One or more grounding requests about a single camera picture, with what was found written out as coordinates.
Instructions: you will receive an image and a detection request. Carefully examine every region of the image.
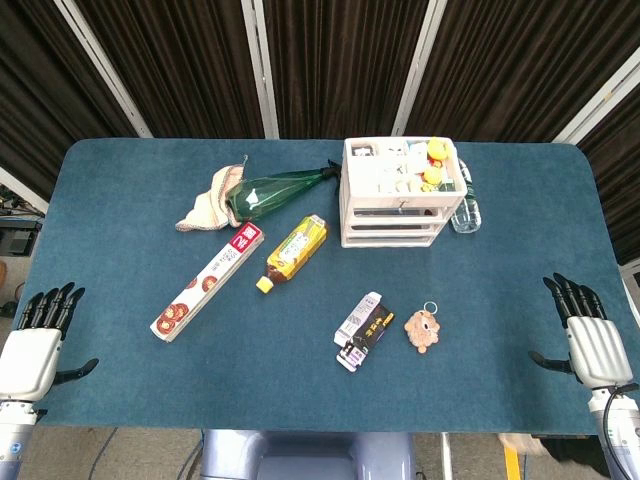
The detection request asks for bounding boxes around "beige knitted cloth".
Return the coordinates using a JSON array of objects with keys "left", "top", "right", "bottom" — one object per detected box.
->
[{"left": 174, "top": 154, "right": 250, "bottom": 234}]

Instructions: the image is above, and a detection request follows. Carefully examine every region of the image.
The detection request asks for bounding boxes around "black and white carton box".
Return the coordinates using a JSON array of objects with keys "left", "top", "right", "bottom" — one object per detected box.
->
[{"left": 333, "top": 291, "right": 396, "bottom": 374}]

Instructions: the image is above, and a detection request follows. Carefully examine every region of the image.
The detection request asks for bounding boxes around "yellow label tea bottle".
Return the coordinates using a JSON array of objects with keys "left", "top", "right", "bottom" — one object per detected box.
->
[{"left": 255, "top": 213, "right": 330, "bottom": 295}]

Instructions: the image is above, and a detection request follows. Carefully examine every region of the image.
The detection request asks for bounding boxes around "white plastic drawer organizer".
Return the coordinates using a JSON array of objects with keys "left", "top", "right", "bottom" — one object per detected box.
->
[{"left": 339, "top": 136, "right": 469, "bottom": 250}]

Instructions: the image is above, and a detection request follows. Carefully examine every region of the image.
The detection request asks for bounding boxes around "yellow rubber duck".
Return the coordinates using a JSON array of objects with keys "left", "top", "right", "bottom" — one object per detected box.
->
[
  {"left": 426, "top": 136, "right": 449, "bottom": 164},
  {"left": 422, "top": 164, "right": 444, "bottom": 194}
]

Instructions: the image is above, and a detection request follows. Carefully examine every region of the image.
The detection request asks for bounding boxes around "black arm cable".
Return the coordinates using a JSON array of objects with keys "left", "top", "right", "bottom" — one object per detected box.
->
[{"left": 601, "top": 383, "right": 640, "bottom": 480}]

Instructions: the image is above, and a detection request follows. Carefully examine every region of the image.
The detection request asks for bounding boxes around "white partition post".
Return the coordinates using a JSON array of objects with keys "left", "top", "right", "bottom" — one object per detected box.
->
[
  {"left": 0, "top": 167, "right": 50, "bottom": 214},
  {"left": 391, "top": 0, "right": 449, "bottom": 136},
  {"left": 240, "top": 0, "right": 280, "bottom": 140},
  {"left": 552, "top": 47, "right": 640, "bottom": 145},
  {"left": 53, "top": 0, "right": 153, "bottom": 139}
]

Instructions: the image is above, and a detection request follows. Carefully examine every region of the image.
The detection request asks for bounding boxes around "clear plastic water bottle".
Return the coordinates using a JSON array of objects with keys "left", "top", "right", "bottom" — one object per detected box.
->
[{"left": 451, "top": 158, "right": 484, "bottom": 234}]

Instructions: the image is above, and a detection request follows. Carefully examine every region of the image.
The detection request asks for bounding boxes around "green plastic spray bottle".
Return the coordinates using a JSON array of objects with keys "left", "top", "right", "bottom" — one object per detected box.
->
[{"left": 223, "top": 159, "right": 344, "bottom": 224}]

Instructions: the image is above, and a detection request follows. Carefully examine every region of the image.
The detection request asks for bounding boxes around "grey robot torso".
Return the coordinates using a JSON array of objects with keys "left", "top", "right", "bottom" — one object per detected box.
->
[{"left": 199, "top": 428, "right": 416, "bottom": 480}]

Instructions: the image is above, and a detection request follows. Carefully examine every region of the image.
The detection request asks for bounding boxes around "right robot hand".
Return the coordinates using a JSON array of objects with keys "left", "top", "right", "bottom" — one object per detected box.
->
[{"left": 528, "top": 272, "right": 637, "bottom": 391}]

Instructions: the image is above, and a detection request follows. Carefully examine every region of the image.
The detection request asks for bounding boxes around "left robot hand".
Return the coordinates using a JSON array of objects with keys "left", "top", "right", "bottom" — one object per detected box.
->
[{"left": 0, "top": 282, "right": 100, "bottom": 404}]

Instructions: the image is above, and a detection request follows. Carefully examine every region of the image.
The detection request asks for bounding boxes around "dark brown curtain panel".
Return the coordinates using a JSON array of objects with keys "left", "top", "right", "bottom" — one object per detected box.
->
[
  {"left": 405, "top": 0, "right": 640, "bottom": 143},
  {"left": 263, "top": 0, "right": 430, "bottom": 139},
  {"left": 0, "top": 0, "right": 137, "bottom": 187},
  {"left": 74, "top": 0, "right": 265, "bottom": 139},
  {"left": 577, "top": 89, "right": 640, "bottom": 266}
]

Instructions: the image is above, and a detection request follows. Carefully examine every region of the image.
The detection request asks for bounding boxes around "white table leg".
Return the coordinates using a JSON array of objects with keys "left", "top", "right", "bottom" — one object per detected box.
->
[{"left": 441, "top": 432, "right": 454, "bottom": 480}]

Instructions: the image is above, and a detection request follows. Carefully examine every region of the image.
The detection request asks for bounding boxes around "long white cling film box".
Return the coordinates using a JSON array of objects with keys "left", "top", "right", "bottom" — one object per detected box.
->
[{"left": 149, "top": 222, "right": 265, "bottom": 344}]

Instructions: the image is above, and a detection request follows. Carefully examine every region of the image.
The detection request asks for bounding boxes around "blue felt table cover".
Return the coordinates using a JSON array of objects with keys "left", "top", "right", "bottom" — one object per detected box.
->
[{"left": 10, "top": 138, "right": 632, "bottom": 435}]

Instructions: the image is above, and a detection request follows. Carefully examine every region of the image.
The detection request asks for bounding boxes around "brown bear keychain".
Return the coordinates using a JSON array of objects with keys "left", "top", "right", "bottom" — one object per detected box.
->
[{"left": 403, "top": 301, "right": 442, "bottom": 355}]

